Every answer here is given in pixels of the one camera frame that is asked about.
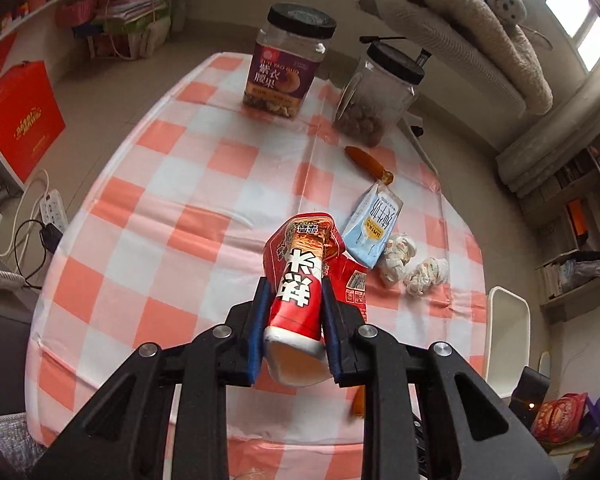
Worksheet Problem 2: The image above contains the stack of papers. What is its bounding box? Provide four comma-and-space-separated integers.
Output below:
87, 0, 173, 58

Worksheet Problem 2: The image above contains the purple label nut jar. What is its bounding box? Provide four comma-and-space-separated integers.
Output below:
242, 4, 337, 120

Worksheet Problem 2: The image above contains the grey office chair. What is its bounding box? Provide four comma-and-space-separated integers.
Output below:
352, 0, 531, 173

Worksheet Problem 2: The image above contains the grey sofa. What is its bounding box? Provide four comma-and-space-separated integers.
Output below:
0, 247, 37, 480

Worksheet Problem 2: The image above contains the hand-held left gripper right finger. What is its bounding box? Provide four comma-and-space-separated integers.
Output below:
321, 277, 561, 480

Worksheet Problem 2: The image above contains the white power strip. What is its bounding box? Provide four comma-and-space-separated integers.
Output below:
38, 188, 70, 234

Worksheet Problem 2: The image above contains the clear plastic snack jar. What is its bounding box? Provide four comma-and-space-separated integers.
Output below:
331, 41, 426, 149

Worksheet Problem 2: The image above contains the black plug adapter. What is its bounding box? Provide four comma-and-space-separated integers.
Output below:
40, 222, 66, 254

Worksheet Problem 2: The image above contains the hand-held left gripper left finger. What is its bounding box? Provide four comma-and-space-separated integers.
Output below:
30, 279, 272, 480

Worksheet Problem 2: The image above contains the orange checked tablecloth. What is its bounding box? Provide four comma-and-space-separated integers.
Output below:
24, 52, 492, 480

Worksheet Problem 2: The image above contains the red paper noodle cup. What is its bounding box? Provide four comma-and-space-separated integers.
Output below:
262, 212, 346, 389

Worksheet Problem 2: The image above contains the flat red wrapper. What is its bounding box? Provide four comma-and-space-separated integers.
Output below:
327, 256, 370, 323

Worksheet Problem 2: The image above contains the beige fleece blanket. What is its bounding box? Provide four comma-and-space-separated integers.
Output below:
394, 0, 555, 116

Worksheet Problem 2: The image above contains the light blue milk carton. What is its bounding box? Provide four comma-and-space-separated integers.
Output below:
341, 183, 404, 268

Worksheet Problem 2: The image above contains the crumpled white tissue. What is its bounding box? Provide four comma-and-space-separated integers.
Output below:
405, 257, 450, 297
380, 232, 418, 286

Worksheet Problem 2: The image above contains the red gift box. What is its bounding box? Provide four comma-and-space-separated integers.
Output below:
0, 60, 67, 184

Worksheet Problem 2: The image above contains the red snack bag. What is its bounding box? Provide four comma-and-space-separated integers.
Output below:
530, 392, 589, 444

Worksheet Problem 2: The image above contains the wooden shelf unit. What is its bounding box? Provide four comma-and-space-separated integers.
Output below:
519, 130, 600, 322

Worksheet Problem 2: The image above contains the white trash bin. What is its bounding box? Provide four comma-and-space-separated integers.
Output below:
484, 286, 532, 397

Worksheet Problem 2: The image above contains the beige curtain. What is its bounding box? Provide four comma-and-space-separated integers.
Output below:
495, 54, 600, 194

